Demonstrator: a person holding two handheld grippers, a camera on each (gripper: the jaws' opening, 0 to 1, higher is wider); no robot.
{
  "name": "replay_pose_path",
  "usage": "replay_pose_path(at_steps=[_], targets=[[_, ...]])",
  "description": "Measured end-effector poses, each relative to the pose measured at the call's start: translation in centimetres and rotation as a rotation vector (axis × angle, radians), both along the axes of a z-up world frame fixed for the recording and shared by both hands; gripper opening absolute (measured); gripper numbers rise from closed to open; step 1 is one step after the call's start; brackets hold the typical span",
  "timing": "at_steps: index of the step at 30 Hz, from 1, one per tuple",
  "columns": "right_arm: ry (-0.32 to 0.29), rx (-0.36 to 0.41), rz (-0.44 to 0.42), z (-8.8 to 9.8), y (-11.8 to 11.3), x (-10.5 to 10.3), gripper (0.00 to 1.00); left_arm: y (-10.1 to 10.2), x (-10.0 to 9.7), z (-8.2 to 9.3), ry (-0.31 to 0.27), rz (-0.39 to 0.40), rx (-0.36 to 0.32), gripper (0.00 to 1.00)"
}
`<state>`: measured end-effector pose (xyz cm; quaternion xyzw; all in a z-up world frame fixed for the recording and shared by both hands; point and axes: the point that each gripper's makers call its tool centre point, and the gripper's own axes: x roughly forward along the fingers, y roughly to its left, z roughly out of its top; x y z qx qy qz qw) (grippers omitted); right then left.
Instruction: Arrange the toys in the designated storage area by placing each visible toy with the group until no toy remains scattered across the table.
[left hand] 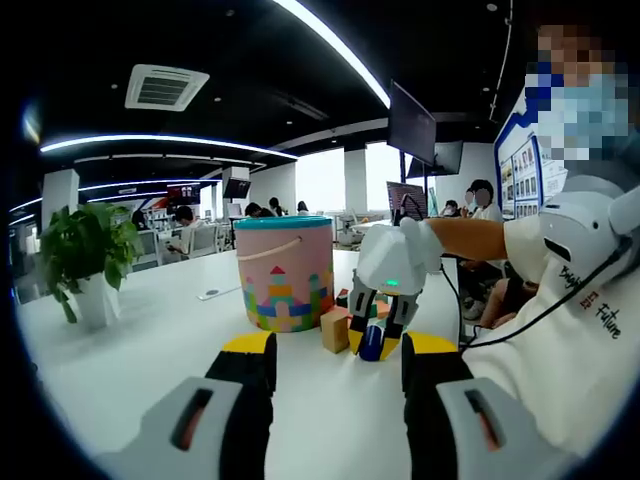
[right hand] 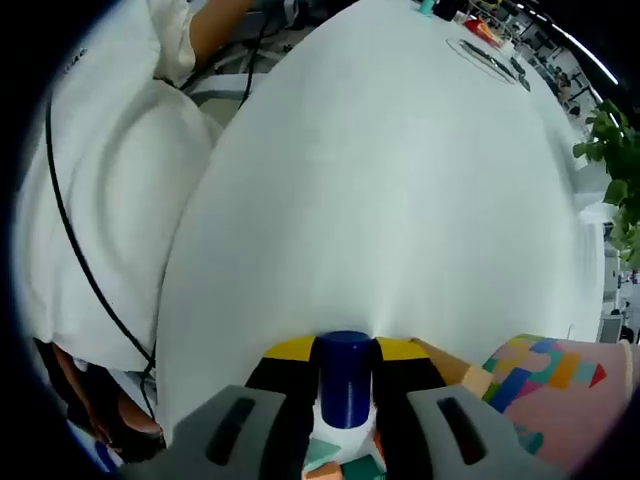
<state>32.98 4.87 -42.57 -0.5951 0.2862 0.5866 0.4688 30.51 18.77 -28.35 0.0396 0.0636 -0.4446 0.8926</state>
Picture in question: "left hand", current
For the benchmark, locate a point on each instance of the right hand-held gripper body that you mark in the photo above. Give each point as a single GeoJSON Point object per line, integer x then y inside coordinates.
{"type": "Point", "coordinates": [390, 255]}

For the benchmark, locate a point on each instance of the hanging red-lit screen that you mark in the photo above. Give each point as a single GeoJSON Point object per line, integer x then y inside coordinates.
{"type": "Point", "coordinates": [183, 193]}

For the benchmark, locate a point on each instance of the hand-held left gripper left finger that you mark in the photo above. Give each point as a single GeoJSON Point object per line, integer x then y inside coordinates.
{"type": "Point", "coordinates": [240, 400]}

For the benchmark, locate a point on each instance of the white chest-worn device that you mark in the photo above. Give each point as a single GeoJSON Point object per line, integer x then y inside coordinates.
{"type": "Point", "coordinates": [575, 225]}

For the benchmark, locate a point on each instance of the open laptop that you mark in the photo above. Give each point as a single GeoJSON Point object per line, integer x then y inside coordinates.
{"type": "Point", "coordinates": [395, 192]}

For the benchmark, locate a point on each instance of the large dark monitor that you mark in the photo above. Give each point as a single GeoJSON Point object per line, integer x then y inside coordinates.
{"type": "Point", "coordinates": [410, 125]}

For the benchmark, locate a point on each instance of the white office chair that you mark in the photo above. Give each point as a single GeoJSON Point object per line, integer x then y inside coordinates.
{"type": "Point", "coordinates": [202, 240]}
{"type": "Point", "coordinates": [150, 247]}

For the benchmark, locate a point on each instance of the pink toy storage bucket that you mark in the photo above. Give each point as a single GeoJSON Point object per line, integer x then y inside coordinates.
{"type": "Point", "coordinates": [285, 275]}

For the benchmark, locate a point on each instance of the long ceiling light strip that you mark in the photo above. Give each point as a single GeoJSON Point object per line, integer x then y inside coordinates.
{"type": "Point", "coordinates": [150, 137]}
{"type": "Point", "coordinates": [340, 50]}

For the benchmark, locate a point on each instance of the ceiling air conditioner vent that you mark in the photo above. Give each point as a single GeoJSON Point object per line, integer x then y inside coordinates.
{"type": "Point", "coordinates": [167, 87]}

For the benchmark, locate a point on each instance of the white table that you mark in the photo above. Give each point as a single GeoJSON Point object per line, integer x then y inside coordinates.
{"type": "Point", "coordinates": [150, 360]}

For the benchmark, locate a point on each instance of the hanging dark screen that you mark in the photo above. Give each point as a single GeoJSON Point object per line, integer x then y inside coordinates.
{"type": "Point", "coordinates": [237, 189]}

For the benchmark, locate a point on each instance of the white flat pad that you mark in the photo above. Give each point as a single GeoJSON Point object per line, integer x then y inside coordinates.
{"type": "Point", "coordinates": [212, 293]}

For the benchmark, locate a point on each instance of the small dark monitor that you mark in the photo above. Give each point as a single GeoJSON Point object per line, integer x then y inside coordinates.
{"type": "Point", "coordinates": [445, 159]}

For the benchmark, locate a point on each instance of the blue-framed wall poster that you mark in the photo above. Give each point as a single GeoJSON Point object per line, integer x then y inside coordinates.
{"type": "Point", "coordinates": [520, 185]}

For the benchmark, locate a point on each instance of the green potted plant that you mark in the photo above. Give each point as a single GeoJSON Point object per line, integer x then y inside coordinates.
{"type": "Point", "coordinates": [85, 240]}

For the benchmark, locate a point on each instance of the person's white shirt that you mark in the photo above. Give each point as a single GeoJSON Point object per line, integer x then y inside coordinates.
{"type": "Point", "coordinates": [550, 380]}

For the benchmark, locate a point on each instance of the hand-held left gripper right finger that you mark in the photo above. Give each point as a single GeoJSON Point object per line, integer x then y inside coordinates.
{"type": "Point", "coordinates": [435, 400]}

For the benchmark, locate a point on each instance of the blue cylinder toy block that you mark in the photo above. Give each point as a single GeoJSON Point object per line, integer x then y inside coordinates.
{"type": "Point", "coordinates": [371, 342]}

